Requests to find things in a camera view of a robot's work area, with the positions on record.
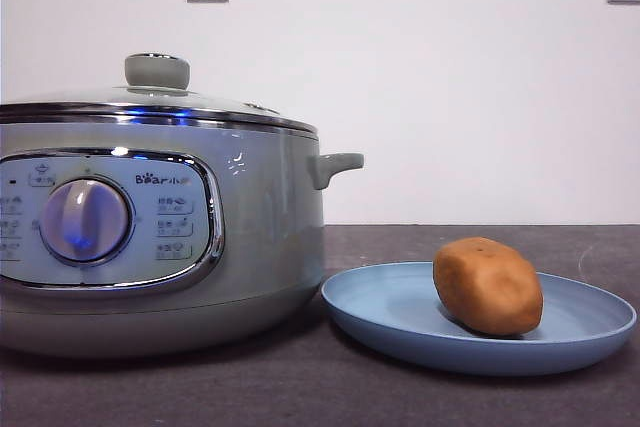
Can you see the brown potato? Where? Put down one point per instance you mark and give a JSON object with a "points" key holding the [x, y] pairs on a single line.
{"points": [[486, 287]]}

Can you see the glass lid with grey knob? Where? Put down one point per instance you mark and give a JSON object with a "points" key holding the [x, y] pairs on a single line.
{"points": [[157, 72]]}

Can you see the grey-green electric steamer pot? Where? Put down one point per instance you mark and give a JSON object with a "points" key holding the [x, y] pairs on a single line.
{"points": [[270, 227]]}

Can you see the blue round plate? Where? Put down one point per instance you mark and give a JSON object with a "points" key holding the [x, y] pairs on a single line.
{"points": [[390, 317]]}

